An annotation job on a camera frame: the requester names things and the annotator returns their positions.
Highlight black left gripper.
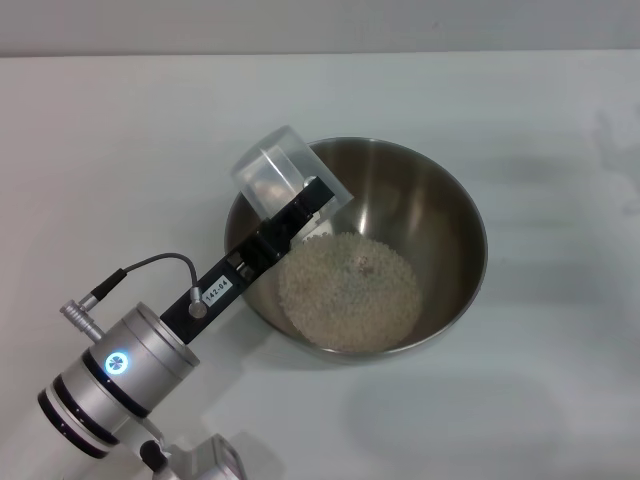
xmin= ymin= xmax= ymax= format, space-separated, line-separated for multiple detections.
xmin=160 ymin=177 xmax=335 ymax=346

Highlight clear plastic measuring cup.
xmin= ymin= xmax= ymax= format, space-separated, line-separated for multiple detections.
xmin=229 ymin=124 xmax=356 ymax=225

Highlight white rice grains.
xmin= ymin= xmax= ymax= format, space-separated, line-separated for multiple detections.
xmin=277 ymin=231 xmax=424 ymax=354

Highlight stainless steel mixing bowl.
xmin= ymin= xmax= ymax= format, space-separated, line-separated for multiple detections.
xmin=223 ymin=137 xmax=489 ymax=366

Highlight grey left gripper cable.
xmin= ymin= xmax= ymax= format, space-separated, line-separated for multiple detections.
xmin=59 ymin=252 xmax=211 ymax=342

